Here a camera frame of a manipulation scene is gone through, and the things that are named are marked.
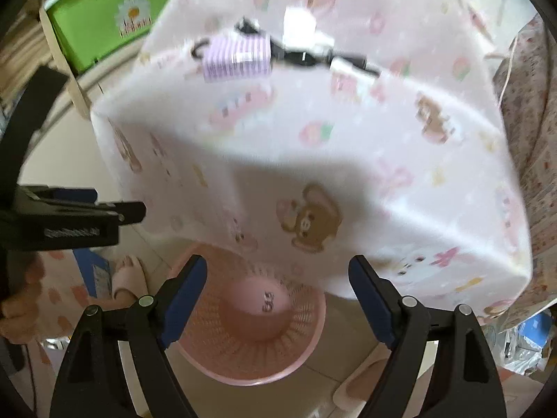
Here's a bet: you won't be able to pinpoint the blue white package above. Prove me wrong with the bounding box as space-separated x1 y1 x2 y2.
73 248 111 299

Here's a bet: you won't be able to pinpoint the large white tissue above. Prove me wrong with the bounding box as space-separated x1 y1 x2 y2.
281 7 335 55

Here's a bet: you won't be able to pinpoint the white charging cable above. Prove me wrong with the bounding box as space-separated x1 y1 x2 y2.
497 34 521 106

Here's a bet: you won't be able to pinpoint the green plastic storage box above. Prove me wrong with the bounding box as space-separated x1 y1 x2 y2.
44 0 167 73

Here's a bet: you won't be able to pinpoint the purple checkered tissue pack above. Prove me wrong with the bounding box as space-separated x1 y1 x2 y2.
201 33 272 82

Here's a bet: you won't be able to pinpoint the pink plastic trash basket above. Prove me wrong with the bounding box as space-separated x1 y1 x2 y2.
169 243 326 387

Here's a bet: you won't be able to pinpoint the black plastic spoon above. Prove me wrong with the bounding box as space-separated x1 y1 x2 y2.
270 39 381 77

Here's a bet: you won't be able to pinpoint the pink cartoon print bedsheet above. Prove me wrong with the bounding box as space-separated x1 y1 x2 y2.
92 0 533 319

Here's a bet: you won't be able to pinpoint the person's left hand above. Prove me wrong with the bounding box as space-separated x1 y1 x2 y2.
1 254 44 345

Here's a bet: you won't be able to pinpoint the pink slipper left foot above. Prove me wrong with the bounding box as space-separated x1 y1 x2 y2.
111 255 148 298

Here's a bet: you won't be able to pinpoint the white shelf frame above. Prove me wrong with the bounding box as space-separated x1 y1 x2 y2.
25 7 146 160

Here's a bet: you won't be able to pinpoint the pink slipper right foot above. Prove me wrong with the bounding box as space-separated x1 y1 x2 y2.
332 345 391 411

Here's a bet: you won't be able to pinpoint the pink slipper foot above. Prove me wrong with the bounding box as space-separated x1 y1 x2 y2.
111 255 148 298
332 345 391 411

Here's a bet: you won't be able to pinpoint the stacked papers on shelf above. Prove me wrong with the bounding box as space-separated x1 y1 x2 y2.
0 0 54 110

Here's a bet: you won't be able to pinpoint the floral patterned quilt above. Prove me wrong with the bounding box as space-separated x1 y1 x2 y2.
493 12 557 271

